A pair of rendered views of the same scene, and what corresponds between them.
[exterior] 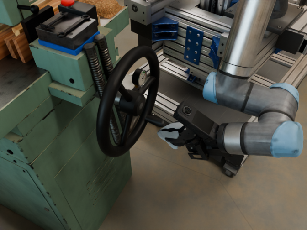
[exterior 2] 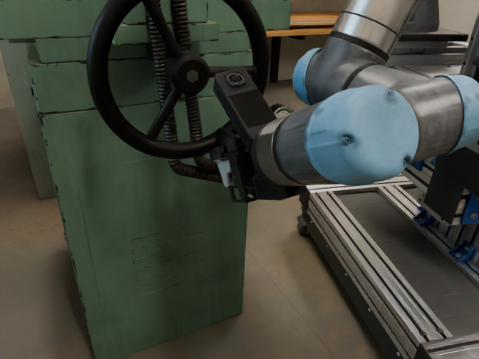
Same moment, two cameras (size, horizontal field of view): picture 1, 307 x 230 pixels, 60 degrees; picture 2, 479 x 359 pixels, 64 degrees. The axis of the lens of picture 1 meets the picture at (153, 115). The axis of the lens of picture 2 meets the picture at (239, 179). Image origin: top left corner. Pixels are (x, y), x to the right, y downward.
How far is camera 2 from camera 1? 0.50 m
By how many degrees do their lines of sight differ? 33
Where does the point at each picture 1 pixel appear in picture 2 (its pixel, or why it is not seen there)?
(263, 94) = (385, 74)
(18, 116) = (41, 26)
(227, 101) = (318, 88)
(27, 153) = (39, 92)
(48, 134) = (83, 93)
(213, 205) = not seen: outside the picture
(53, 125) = not seen: hidden behind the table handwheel
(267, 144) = (304, 127)
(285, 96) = (432, 81)
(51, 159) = (78, 137)
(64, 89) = not seen: hidden behind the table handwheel
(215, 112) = (436, 283)
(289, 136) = (344, 98)
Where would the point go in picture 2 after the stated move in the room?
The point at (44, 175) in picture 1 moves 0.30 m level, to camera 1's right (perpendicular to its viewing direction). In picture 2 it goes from (58, 153) to (167, 209)
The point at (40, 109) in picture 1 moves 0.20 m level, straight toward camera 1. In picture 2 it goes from (81, 44) to (7, 70)
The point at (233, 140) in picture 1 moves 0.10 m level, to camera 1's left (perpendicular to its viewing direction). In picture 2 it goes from (268, 132) to (195, 110)
